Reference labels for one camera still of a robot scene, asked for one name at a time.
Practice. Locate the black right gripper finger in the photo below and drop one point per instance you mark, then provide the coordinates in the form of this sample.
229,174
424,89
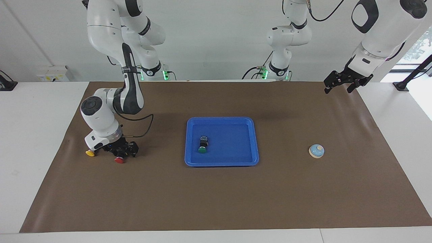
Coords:
133,150
113,152

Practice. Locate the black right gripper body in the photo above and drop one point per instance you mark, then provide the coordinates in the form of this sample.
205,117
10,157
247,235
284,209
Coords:
118,145

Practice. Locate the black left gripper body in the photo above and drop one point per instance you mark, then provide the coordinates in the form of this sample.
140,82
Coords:
352,75

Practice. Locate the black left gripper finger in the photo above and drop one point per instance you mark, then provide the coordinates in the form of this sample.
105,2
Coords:
328,87
352,88

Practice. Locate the red push button switch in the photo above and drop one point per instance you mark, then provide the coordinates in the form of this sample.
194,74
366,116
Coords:
119,160

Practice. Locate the yellow push button switch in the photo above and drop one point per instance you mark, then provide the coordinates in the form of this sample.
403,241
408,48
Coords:
90,153

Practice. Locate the green push button switch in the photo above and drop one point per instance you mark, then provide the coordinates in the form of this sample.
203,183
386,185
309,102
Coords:
203,146

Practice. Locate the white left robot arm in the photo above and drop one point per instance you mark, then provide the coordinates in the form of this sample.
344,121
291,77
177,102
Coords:
287,37

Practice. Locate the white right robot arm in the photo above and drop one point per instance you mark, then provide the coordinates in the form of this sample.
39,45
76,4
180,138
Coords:
101,33

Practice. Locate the light blue desk bell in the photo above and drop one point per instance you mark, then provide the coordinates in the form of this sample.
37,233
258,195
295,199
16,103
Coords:
316,151

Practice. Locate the blue plastic tray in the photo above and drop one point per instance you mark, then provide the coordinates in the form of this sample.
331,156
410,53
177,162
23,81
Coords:
233,148

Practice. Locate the black angled stand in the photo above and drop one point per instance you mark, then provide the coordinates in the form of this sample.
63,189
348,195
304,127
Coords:
401,86

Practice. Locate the bright window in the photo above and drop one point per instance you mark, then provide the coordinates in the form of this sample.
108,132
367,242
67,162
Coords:
422,45

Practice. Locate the brown table mat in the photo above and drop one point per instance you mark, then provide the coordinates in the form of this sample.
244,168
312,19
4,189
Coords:
219,195

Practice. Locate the white wall outlet box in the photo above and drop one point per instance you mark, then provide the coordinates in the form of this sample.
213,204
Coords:
50,74

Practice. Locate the black table clamp mount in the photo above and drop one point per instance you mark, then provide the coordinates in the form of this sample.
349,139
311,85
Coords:
6,85

